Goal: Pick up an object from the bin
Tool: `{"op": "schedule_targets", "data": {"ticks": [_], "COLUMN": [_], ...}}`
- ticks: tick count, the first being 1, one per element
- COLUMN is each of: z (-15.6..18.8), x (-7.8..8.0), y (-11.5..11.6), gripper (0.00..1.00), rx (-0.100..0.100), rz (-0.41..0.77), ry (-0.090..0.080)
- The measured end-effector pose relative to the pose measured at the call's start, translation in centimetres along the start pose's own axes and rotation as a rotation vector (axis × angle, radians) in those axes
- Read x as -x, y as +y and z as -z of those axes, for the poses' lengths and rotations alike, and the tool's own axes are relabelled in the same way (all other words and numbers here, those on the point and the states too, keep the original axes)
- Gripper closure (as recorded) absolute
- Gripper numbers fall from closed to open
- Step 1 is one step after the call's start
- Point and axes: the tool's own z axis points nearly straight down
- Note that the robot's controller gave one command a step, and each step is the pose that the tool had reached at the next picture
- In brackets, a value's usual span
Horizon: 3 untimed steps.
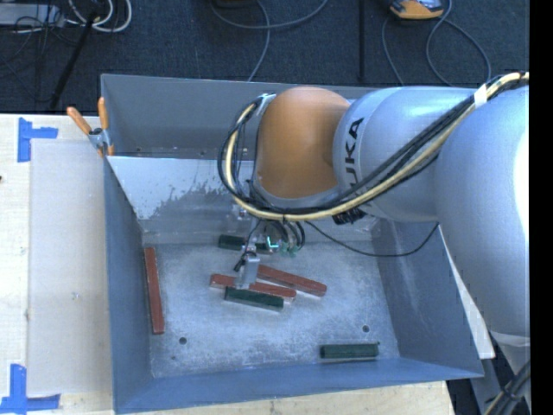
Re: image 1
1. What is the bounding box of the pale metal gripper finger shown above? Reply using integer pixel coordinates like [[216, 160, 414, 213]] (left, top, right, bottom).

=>
[[235, 252, 262, 292]]

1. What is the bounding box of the dark green flat block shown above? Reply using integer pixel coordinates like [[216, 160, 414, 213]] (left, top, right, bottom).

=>
[[217, 233, 276, 255], [223, 285, 287, 313], [319, 342, 381, 361]]

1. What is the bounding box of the red-brown flat block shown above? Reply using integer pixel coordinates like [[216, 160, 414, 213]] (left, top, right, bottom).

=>
[[209, 272, 298, 303], [143, 246, 167, 335], [256, 264, 328, 299]]

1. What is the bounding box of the grey metal bin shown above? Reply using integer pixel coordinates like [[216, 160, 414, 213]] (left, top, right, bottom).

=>
[[99, 73, 497, 415]]

